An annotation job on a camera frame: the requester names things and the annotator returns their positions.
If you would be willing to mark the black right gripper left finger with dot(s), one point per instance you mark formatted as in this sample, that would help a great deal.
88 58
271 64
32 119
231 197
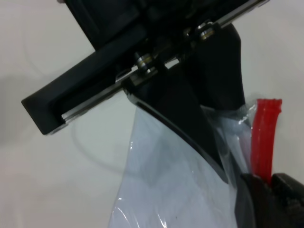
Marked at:
256 206

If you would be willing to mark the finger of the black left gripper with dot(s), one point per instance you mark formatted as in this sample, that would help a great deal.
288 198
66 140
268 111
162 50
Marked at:
218 71
180 102

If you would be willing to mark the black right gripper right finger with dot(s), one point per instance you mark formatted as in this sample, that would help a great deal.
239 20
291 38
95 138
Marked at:
292 204

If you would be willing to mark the clear plastic zip bag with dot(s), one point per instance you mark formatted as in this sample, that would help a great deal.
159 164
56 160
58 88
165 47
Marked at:
166 180

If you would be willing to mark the white paper sheets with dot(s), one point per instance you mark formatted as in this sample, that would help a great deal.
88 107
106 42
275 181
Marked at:
154 194

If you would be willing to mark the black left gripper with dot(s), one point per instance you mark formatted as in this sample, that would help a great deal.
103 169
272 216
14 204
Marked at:
114 40

